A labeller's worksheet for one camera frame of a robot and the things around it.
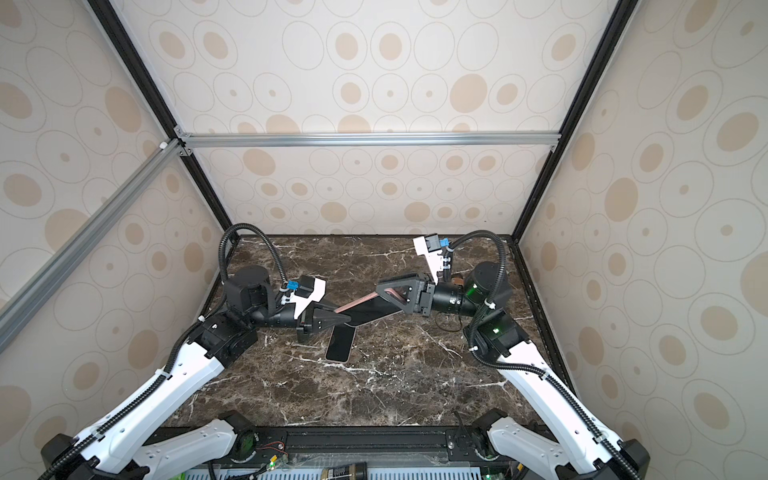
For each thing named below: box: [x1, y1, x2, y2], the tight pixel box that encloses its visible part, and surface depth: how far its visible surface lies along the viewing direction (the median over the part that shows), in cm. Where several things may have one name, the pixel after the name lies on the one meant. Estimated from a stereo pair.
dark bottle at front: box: [321, 462, 368, 480], surface depth 69 cm
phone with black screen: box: [335, 295, 402, 325], surface depth 59 cm
